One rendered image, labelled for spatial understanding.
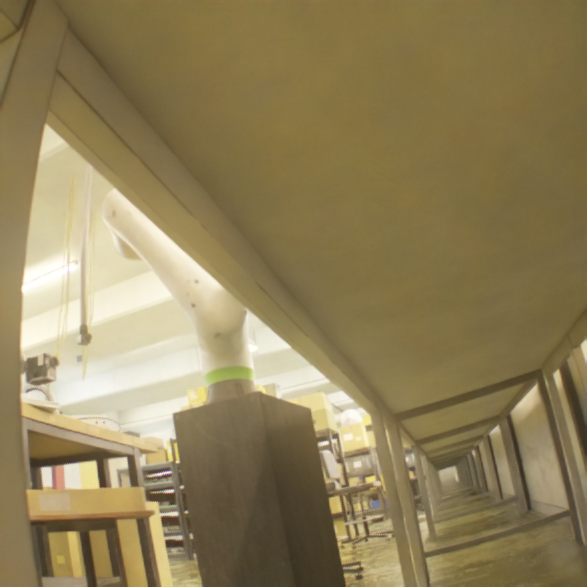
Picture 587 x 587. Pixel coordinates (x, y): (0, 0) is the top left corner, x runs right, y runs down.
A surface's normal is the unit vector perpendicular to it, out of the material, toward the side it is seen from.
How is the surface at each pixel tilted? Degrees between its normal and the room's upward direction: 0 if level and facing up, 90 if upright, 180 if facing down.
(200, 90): 180
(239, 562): 90
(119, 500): 90
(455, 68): 180
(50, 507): 90
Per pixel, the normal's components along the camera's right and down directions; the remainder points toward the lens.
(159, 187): 0.18, 0.90
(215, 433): -0.39, -0.29
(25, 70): 0.94, -0.27
